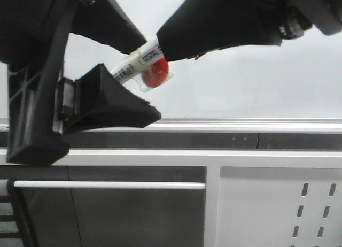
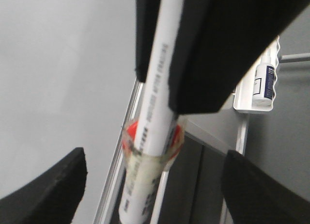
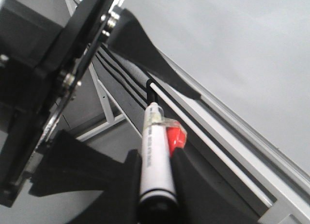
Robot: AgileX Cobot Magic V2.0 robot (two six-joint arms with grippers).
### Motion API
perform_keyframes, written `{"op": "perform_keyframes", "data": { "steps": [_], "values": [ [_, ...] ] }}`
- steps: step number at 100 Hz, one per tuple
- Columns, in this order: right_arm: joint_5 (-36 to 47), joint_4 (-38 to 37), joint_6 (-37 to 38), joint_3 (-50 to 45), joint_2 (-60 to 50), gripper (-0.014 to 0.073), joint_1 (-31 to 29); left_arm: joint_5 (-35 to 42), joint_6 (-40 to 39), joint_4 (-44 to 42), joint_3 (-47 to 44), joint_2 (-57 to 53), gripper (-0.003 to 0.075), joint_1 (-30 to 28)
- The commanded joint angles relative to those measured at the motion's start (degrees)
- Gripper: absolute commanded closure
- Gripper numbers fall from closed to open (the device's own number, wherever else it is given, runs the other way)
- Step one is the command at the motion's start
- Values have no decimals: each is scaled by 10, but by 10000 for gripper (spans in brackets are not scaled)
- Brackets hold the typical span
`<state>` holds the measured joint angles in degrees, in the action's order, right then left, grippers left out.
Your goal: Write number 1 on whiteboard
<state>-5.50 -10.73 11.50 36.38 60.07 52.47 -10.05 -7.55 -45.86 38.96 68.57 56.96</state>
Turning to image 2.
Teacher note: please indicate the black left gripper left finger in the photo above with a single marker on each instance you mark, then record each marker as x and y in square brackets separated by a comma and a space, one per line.
[51, 198]

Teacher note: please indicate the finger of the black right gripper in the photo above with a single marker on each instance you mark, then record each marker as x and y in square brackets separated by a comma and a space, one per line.
[146, 19]
[217, 42]

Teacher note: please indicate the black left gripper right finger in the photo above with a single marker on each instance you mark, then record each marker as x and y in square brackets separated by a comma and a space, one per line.
[253, 197]

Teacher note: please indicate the white whiteboard marker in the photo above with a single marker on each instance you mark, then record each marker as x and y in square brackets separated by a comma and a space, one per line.
[156, 124]

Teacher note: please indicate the red round magnet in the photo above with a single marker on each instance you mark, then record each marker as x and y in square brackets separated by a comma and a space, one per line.
[128, 137]

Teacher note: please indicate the white spray bottle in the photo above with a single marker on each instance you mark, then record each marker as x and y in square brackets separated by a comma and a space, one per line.
[263, 89]

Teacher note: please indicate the white horizontal rod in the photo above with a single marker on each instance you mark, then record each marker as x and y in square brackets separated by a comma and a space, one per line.
[294, 58]

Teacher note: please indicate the white wire tray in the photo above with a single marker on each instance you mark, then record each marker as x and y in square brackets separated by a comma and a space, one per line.
[244, 90]

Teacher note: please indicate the whiteboard with aluminium frame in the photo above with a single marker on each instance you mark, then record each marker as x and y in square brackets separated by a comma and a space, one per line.
[66, 77]

